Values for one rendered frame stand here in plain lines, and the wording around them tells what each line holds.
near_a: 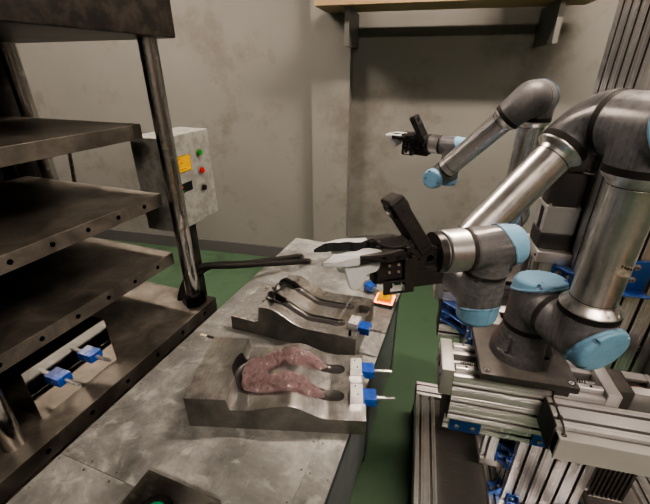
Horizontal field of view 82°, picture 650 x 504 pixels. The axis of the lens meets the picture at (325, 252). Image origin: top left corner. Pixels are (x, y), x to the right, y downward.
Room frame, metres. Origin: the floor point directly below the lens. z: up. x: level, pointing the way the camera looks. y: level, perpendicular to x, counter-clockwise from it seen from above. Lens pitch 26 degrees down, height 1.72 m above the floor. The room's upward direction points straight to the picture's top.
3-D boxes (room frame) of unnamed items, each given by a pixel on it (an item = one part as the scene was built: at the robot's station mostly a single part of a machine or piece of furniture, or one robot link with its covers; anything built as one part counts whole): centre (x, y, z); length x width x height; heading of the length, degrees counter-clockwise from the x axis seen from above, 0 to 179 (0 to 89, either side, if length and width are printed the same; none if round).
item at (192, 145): (1.67, 0.66, 0.74); 0.30 x 0.22 x 1.47; 159
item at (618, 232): (0.65, -0.55, 1.41); 0.15 x 0.12 x 0.55; 12
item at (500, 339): (0.78, -0.52, 1.09); 0.15 x 0.15 x 0.10
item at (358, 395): (0.79, -0.14, 0.86); 0.13 x 0.05 x 0.05; 87
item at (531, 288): (0.78, -0.52, 1.20); 0.13 x 0.12 x 0.14; 12
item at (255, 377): (0.86, 0.13, 0.90); 0.26 x 0.18 x 0.08; 87
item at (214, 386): (0.86, 0.13, 0.86); 0.50 x 0.26 x 0.11; 87
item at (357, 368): (0.90, -0.15, 0.86); 0.13 x 0.05 x 0.05; 87
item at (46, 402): (0.99, 1.02, 0.87); 0.50 x 0.27 x 0.17; 69
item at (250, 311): (1.22, 0.08, 0.87); 0.50 x 0.26 x 0.14; 69
